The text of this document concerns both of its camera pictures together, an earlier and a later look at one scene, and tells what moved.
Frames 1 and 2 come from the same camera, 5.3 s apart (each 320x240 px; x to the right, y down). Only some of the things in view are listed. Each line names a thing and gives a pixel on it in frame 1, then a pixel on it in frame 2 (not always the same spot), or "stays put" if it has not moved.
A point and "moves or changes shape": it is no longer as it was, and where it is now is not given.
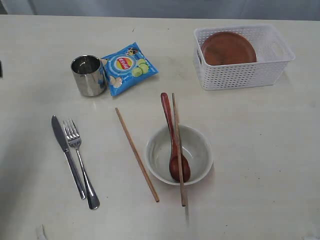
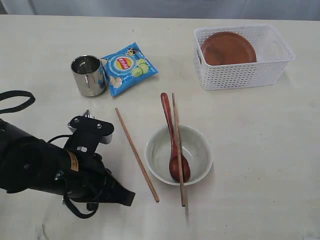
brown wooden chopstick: [178, 149] stays put
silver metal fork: [74, 139] moves or changes shape
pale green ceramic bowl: [196, 149] stays put
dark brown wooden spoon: [173, 167] stays put
